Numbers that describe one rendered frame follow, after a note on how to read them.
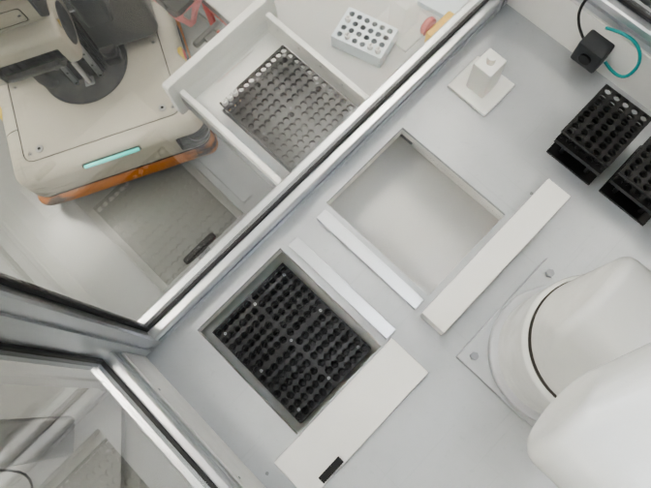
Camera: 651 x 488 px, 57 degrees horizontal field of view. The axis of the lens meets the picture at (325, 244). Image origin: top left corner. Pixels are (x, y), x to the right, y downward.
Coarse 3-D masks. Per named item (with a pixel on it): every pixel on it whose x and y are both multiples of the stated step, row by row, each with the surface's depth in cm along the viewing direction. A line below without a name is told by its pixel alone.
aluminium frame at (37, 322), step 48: (576, 0) 102; (624, 0) 97; (336, 144) 104; (288, 192) 102; (240, 240) 100; (0, 288) 57; (192, 288) 99; (0, 336) 61; (48, 336) 70; (96, 336) 81; (144, 336) 94; (144, 384) 88; (192, 432) 89
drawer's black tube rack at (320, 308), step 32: (288, 288) 108; (256, 320) 106; (288, 320) 109; (320, 320) 106; (256, 352) 105; (288, 352) 108; (320, 352) 104; (352, 352) 104; (288, 384) 103; (320, 384) 103
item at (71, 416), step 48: (0, 384) 55; (48, 384) 64; (96, 384) 76; (0, 432) 48; (48, 432) 55; (96, 432) 64; (144, 432) 77; (0, 480) 43; (48, 480) 48; (96, 480) 55; (144, 480) 64; (192, 480) 76
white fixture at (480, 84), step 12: (480, 60) 103; (492, 60) 101; (504, 60) 102; (468, 72) 111; (480, 72) 103; (492, 72) 102; (456, 84) 110; (468, 84) 109; (480, 84) 106; (492, 84) 107; (504, 84) 110; (468, 96) 109; (480, 96) 108; (492, 96) 109; (504, 96) 109; (480, 108) 109
